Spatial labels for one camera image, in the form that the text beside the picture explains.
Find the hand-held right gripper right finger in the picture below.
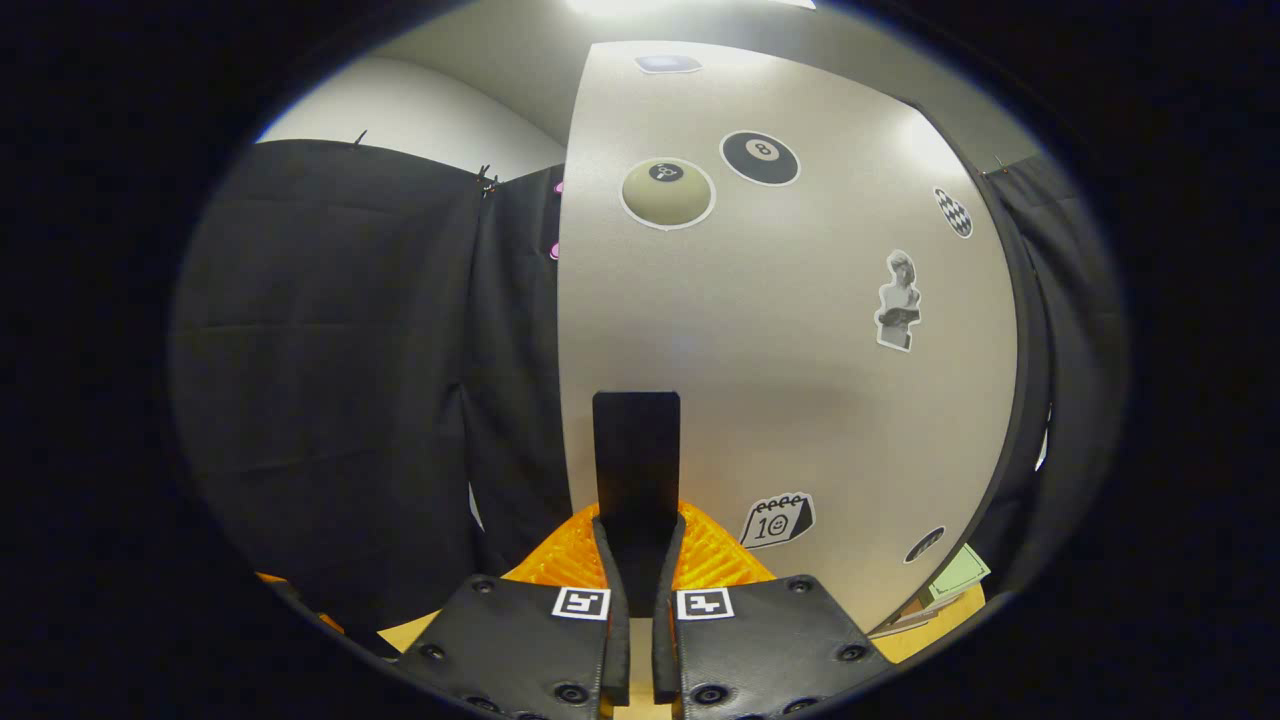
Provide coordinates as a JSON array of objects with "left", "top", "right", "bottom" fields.
[{"left": 652, "top": 500, "right": 891, "bottom": 720}]

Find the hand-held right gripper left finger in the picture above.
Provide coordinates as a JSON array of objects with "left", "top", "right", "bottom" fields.
[{"left": 395, "top": 503, "right": 633, "bottom": 720}]

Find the black cabinet door handle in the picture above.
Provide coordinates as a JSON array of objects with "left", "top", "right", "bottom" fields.
[{"left": 592, "top": 390, "right": 682, "bottom": 591}]

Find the green paper stack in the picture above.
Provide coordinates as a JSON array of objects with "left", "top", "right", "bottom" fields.
[{"left": 870, "top": 543, "right": 993, "bottom": 639}]

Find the black backdrop cloth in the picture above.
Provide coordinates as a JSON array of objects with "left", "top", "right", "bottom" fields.
[{"left": 170, "top": 138, "right": 1129, "bottom": 641}]

